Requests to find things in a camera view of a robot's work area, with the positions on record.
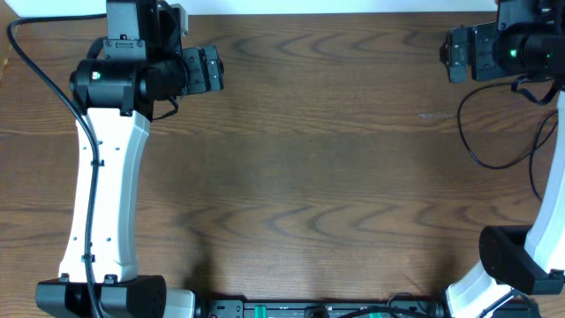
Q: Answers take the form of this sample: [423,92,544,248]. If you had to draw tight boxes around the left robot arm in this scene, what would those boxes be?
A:
[36,1,223,317]

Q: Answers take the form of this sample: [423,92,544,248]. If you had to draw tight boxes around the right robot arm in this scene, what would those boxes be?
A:
[426,0,564,317]

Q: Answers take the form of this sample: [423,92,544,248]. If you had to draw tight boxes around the grey box at base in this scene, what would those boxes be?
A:
[163,288,196,318]

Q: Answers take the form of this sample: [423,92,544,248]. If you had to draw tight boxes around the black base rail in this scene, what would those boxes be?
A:
[196,299,449,318]

